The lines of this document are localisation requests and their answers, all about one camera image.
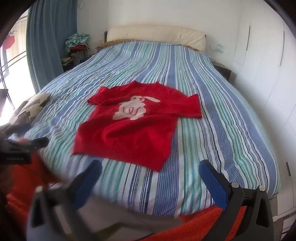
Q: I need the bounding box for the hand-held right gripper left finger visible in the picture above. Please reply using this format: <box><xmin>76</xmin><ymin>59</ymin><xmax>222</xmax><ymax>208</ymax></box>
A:
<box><xmin>28</xmin><ymin>159</ymin><xmax>103</xmax><ymax>241</ymax></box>

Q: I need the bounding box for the grey cloth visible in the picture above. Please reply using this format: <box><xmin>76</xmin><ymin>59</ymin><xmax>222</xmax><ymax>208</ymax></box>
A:
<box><xmin>76</xmin><ymin>207</ymin><xmax>185</xmax><ymax>235</ymax></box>

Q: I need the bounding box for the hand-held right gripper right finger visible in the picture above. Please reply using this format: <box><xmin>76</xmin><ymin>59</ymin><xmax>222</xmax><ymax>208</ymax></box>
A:
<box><xmin>198</xmin><ymin>159</ymin><xmax>274</xmax><ymax>241</ymax></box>

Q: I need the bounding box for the pile of clothes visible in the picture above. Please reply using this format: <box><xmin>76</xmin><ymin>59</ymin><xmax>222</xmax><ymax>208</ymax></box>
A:
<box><xmin>61</xmin><ymin>32</ymin><xmax>90</xmax><ymax>70</ymax></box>

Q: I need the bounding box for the white wardrobe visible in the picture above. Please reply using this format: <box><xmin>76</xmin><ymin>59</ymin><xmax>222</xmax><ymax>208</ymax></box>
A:
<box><xmin>229</xmin><ymin>14</ymin><xmax>296</xmax><ymax>223</ymax></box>

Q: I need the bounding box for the yellow patterned pillow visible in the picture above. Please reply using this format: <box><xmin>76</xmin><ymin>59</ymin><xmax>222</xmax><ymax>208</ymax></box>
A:
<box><xmin>95</xmin><ymin>39</ymin><xmax>137</xmax><ymax>50</ymax></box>

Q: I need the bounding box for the dark nightstand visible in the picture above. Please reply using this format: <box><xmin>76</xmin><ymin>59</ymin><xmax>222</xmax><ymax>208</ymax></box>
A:
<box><xmin>211</xmin><ymin>64</ymin><xmax>232</xmax><ymax>81</ymax></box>

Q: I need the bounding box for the blue curtain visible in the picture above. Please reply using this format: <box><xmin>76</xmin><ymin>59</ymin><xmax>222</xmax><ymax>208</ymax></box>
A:
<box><xmin>26</xmin><ymin>0</ymin><xmax>78</xmax><ymax>93</ymax></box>

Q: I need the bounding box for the cream bed headboard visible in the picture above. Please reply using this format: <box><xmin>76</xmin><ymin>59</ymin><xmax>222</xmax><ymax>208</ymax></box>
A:
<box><xmin>104</xmin><ymin>24</ymin><xmax>207</xmax><ymax>52</ymax></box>

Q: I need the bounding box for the striped blue green bedspread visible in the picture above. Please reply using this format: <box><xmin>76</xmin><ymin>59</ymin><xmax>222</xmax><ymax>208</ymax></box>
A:
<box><xmin>23</xmin><ymin>41</ymin><xmax>281</xmax><ymax>217</ymax></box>

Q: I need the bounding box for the beige brown patterned cushion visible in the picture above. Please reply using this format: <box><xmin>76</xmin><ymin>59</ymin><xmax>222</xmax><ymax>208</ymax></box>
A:
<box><xmin>11</xmin><ymin>93</ymin><xmax>52</xmax><ymax>123</ymax></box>

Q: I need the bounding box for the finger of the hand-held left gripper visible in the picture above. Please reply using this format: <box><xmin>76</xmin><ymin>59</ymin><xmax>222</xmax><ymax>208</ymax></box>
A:
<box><xmin>0</xmin><ymin>123</ymin><xmax>31</xmax><ymax>138</ymax></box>
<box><xmin>5</xmin><ymin>137</ymin><xmax>49</xmax><ymax>152</ymax></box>

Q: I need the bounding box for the red sweater with rabbit print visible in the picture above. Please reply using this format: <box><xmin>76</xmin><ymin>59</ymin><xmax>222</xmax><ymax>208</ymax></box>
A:
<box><xmin>72</xmin><ymin>81</ymin><xmax>203</xmax><ymax>172</ymax></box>

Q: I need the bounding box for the window railing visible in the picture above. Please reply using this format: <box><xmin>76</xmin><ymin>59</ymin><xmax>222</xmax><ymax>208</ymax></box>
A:
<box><xmin>0</xmin><ymin>50</ymin><xmax>27</xmax><ymax>112</ymax></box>

